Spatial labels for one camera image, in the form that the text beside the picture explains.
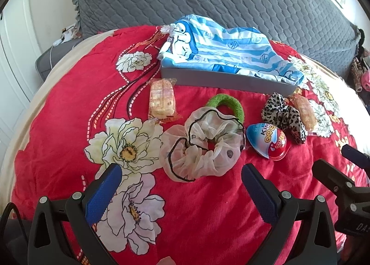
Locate biscuit pack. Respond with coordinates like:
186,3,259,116
290,94,317,132
148,79,182,123

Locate red blue surprise egg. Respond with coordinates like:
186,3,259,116
246,123,288,161

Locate leopard print scrunchie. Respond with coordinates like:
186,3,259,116
261,92,307,144

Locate sheer white scrunchie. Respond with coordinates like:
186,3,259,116
159,107,246,182

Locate green fuzzy scrunchie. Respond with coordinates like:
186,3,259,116
206,94,245,123

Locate clutter beside bed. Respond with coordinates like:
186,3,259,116
351,29,369,93

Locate red floral bed quilt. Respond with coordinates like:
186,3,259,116
1,26,369,264

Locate grey shallow tray box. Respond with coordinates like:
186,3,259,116
160,61,297,97

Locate grey bedside stool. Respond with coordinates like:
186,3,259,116
35,38,83,81

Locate white wardrobe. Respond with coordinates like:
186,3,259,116
1,0,42,162

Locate grey quilted headboard cover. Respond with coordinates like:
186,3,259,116
73,0,362,77

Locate blue striped cartoon cloth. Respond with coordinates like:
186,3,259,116
157,14,304,86

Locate black cable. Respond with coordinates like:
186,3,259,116
0,202,29,243

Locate white charger cable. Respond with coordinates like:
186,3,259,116
48,25,77,69

